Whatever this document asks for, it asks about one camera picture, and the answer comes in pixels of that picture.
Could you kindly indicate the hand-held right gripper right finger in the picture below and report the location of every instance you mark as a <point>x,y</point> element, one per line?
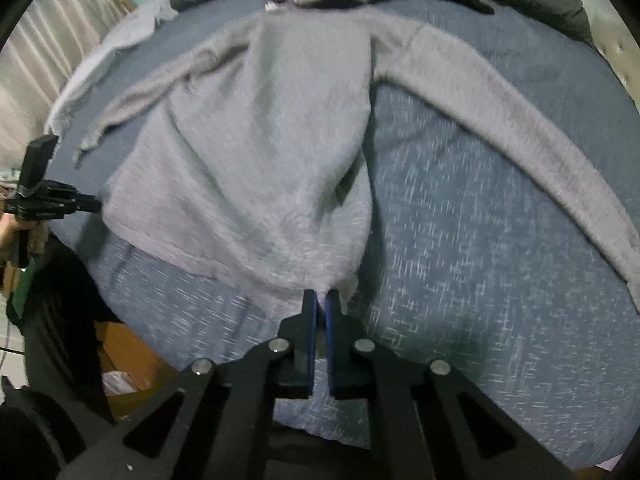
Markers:
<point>332,350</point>

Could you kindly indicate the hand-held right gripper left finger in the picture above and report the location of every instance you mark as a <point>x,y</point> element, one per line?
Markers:
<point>309,350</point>

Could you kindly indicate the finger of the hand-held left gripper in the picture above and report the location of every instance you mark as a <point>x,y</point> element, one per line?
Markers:
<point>87,204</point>

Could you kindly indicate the grey knit sweater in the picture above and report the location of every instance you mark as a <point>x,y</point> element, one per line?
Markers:
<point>260,135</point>

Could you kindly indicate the person's left hand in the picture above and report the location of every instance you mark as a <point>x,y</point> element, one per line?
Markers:
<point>7,230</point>

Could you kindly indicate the person's dark trouser leg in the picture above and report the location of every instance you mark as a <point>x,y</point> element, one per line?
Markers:
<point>65,320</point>

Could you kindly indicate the beige striped curtain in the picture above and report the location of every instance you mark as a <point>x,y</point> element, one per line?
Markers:
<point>45,60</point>

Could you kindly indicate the light blue sheet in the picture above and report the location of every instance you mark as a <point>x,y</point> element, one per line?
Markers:
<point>105,45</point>

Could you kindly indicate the cream tufted headboard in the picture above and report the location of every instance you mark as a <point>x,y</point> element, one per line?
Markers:
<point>615,45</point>

